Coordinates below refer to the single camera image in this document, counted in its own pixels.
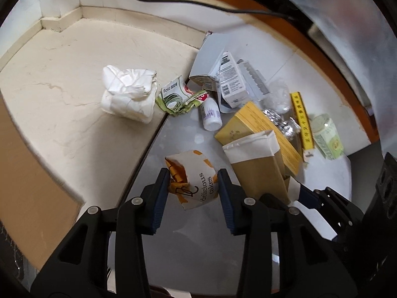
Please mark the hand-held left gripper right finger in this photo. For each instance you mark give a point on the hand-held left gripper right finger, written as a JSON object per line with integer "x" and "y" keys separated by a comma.
{"x": 228, "y": 206}

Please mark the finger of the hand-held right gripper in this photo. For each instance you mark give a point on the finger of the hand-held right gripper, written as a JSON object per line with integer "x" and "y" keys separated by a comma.
{"x": 308, "y": 197}

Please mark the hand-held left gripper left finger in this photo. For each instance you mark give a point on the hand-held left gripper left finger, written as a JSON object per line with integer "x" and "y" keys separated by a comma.
{"x": 158, "y": 205}

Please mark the white yellow cake wrapper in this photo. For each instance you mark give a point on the white yellow cake wrapper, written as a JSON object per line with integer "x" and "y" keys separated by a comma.
{"x": 195, "y": 183}

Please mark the brown paper bag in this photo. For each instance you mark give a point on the brown paper bag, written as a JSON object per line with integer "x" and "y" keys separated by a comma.
{"x": 259, "y": 167}

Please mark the silver foil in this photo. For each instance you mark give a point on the silver foil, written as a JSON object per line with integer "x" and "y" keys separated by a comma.
{"x": 283, "y": 125}

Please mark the yellow cardboard box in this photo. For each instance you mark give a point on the yellow cardboard box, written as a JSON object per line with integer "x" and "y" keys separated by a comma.
{"x": 248, "y": 121}

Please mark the clear plastic bag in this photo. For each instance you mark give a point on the clear plastic bag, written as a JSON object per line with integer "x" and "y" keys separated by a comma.
{"x": 277, "y": 96}

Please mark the white tissue paper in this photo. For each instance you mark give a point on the white tissue paper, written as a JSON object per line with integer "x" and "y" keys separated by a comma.
{"x": 128, "y": 96}

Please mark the long yellow printed box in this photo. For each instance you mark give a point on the long yellow printed box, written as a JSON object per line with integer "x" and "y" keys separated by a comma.
{"x": 301, "y": 121}

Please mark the small white plastic bottle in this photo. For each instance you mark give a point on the small white plastic bottle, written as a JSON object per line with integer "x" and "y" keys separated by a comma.
{"x": 211, "y": 115}

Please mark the crumpled green snack packet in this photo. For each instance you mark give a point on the crumpled green snack packet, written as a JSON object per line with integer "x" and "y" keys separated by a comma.
{"x": 175, "y": 99}

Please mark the white barcode box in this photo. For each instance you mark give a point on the white barcode box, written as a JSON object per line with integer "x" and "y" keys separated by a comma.
{"x": 232, "y": 83}

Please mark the clear ribbed blister pack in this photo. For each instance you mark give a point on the clear ribbed blister pack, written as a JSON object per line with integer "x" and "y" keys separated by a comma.
{"x": 256, "y": 77}

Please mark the brown cardboard sheet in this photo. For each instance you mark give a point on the brown cardboard sheet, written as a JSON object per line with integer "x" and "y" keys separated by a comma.
{"x": 31, "y": 177}

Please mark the grey white carton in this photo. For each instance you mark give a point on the grey white carton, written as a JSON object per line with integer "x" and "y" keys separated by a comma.
{"x": 206, "y": 62}

